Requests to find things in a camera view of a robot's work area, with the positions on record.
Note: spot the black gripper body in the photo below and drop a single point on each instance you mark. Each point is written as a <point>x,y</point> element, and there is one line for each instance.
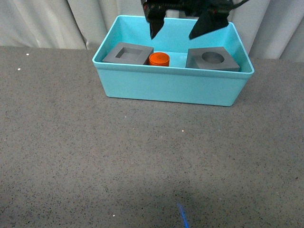
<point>155,10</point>

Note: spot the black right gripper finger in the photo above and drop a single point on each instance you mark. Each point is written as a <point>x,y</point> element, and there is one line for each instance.
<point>155,26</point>

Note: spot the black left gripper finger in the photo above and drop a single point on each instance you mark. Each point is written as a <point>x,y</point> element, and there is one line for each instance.
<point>209,21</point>

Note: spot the gray cube round hole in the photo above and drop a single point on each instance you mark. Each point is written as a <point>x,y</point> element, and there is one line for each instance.
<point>211,58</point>

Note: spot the orange cylinder white numbers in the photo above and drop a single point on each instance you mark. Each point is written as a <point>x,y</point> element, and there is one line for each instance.
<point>159,59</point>

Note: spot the gray cube square hole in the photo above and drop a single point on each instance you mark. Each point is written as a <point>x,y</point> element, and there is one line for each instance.
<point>127,53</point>

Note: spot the turquoise plastic box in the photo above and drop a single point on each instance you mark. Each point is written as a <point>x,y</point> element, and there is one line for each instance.
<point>174,83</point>

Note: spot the white curtain backdrop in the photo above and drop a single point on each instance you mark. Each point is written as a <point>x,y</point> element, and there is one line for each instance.
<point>268,28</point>

